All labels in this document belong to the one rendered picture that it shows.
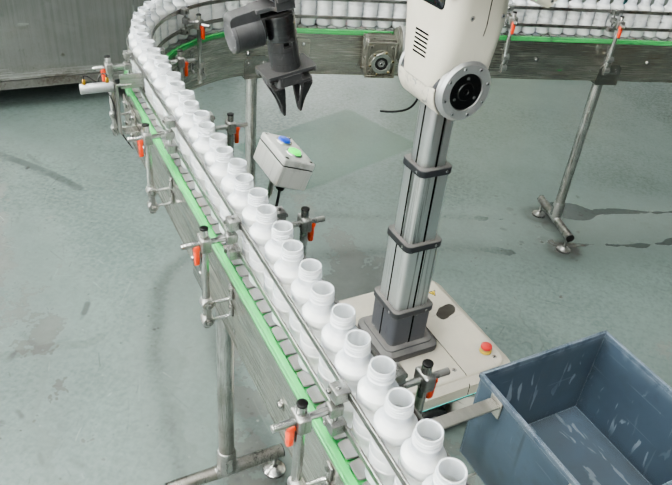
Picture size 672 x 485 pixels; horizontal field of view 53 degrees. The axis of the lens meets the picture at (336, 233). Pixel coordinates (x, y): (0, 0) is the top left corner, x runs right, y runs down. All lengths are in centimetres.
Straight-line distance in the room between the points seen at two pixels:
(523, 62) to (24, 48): 274
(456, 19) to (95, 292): 187
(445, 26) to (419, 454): 107
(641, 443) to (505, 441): 32
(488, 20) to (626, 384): 86
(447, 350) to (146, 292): 126
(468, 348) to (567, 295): 92
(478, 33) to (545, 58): 132
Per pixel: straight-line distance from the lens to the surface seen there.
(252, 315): 127
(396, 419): 91
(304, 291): 111
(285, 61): 128
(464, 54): 172
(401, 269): 206
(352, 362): 99
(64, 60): 437
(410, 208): 196
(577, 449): 152
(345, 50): 274
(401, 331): 221
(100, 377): 257
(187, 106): 161
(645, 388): 144
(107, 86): 198
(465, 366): 229
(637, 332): 311
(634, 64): 321
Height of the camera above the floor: 183
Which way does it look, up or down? 35 degrees down
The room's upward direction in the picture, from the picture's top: 6 degrees clockwise
